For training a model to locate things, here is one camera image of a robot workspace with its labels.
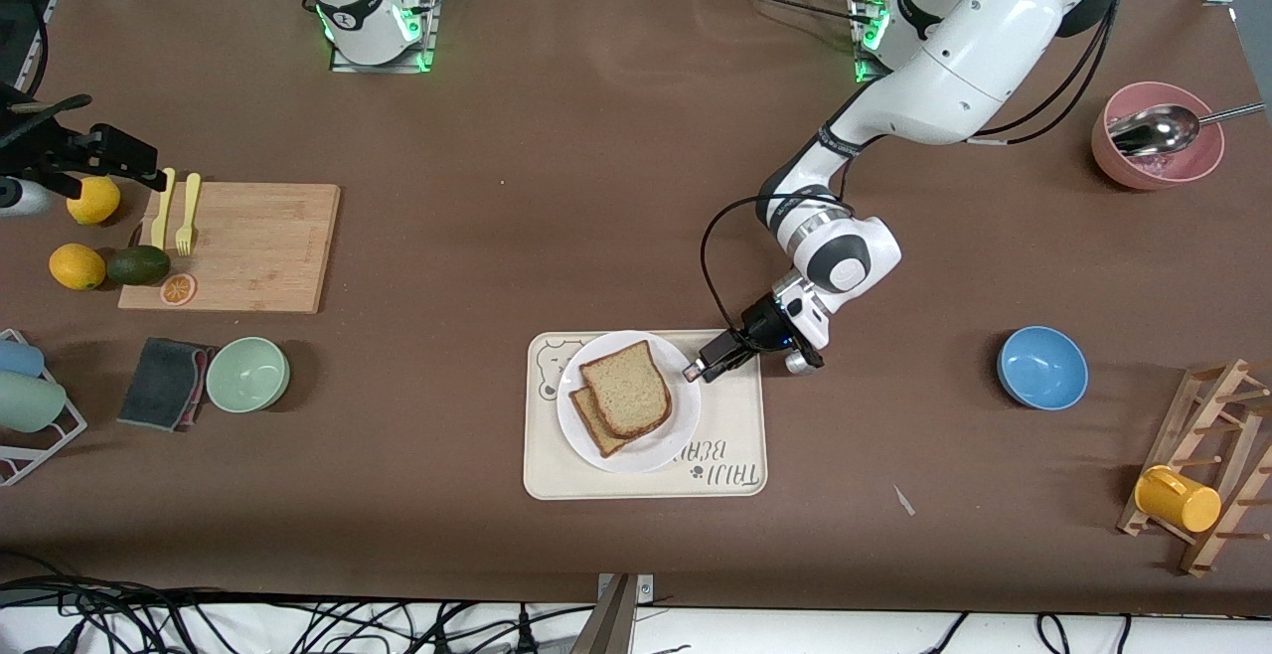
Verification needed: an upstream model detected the plain brown bread slice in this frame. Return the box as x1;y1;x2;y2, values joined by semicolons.
580;340;674;439

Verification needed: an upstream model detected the white round plate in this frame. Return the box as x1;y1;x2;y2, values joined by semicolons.
556;330;703;475

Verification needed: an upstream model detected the brown bread slice with egg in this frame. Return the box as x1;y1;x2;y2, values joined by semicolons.
569;386;629;458

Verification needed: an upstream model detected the yellow lemon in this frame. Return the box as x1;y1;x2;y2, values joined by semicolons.
67;176;121;226
49;244;106;291

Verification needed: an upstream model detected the yellow plastic knife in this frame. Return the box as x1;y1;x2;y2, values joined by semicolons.
151;168;177;250

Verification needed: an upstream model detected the cream bear print tray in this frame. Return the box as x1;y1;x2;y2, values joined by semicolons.
523;329;768;502

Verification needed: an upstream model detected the yellow plastic fork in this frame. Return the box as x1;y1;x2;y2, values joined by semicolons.
176;173;202;257

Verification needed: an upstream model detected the dark green avocado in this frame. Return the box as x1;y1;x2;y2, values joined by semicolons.
106;245;172;287

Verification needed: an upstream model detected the bamboo cutting board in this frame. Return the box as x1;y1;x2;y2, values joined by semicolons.
117;182;342;315

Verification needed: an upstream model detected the light blue cup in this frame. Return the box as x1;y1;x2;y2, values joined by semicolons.
0;339;46;378

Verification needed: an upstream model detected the pale green cup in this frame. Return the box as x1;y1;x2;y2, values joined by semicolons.
0;372;68;433

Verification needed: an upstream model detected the dark grey folded cloth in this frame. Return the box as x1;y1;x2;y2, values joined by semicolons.
116;338;215;432

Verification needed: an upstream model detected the brown table cover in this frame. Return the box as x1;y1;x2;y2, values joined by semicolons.
0;0;1272;617

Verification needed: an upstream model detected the pale green bowl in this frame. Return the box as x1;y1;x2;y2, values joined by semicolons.
206;337;291;413

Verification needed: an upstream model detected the blue bowl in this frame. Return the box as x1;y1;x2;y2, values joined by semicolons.
997;326;1089;411

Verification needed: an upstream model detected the pink bowl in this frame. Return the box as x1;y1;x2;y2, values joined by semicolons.
1091;82;1225;191

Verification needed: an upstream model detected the metal ladle spoon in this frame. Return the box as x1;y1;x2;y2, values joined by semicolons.
1108;102;1266;158

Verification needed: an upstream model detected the wooden peg mug rack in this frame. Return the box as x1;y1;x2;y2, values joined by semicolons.
1117;358;1272;577

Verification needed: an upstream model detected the yellow plastic mug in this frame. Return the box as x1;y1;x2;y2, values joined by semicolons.
1134;465;1222;534

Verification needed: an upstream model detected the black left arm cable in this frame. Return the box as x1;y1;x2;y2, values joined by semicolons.
700;195;856;337

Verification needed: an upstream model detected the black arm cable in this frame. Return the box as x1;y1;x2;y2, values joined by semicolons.
700;195;856;337
0;0;92;123

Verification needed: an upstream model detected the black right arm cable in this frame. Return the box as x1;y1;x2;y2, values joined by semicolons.
0;0;92;123

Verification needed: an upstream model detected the white wire cup rack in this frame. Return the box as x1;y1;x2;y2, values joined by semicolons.
0;329;88;487

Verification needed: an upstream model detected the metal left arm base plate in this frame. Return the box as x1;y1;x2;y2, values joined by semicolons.
850;0;900;86

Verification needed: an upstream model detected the grey metal camera pole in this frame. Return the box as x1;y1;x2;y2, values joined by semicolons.
568;572;655;654

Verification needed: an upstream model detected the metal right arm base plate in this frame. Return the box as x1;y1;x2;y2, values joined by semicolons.
328;0;443;74

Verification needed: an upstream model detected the black base power cable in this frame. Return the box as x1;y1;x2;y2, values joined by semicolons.
691;0;875;29

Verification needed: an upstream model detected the black floor cable tangle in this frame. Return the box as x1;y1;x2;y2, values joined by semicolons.
0;574;597;654

